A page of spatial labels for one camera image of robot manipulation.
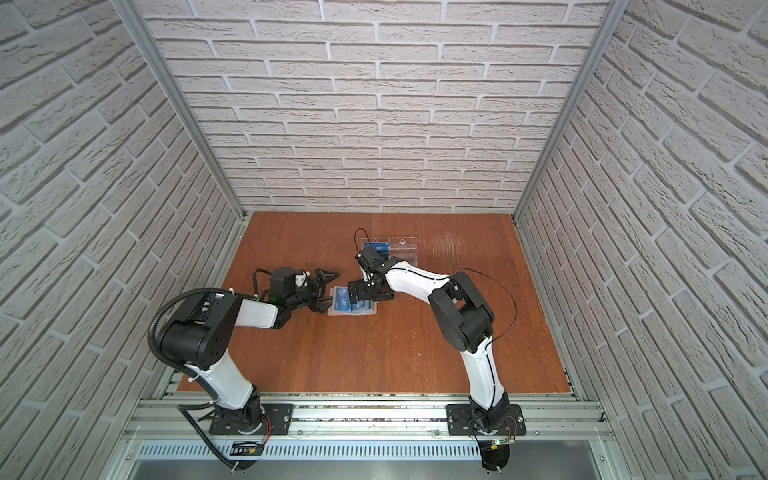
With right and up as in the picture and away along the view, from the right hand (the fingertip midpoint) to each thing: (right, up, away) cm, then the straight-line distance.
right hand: (368, 296), depth 95 cm
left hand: (-7, +5, -3) cm, 10 cm away
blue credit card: (-8, -1, -2) cm, 8 cm away
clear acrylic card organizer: (+12, +15, +8) cm, 21 cm away
